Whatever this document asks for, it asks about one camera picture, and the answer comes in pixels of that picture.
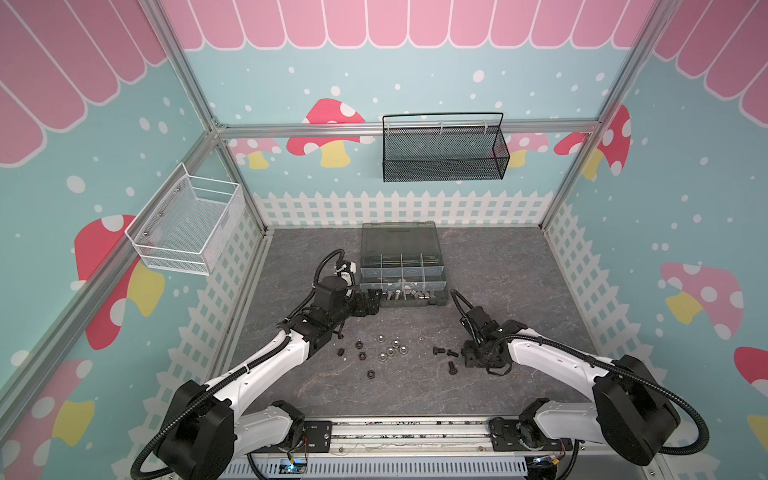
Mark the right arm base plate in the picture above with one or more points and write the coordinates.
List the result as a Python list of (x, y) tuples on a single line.
[(512, 434)]

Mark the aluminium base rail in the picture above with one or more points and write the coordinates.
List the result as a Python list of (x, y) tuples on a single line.
[(443, 447)]

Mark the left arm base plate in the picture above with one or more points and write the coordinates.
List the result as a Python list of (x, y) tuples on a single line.
[(310, 436)]

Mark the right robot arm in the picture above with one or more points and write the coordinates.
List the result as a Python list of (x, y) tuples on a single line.
[(624, 406)]

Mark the black wire mesh basket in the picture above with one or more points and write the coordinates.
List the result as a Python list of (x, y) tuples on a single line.
[(446, 146)]

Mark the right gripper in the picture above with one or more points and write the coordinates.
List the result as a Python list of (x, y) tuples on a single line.
[(474, 353)]

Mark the green plastic organizer box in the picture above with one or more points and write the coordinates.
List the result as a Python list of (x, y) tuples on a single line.
[(404, 256)]

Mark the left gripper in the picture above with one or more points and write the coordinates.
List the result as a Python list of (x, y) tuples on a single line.
[(373, 303)]

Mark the white wire mesh basket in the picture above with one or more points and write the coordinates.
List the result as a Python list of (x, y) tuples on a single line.
[(187, 224)]

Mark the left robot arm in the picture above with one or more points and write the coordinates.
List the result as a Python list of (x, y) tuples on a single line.
[(203, 429)]

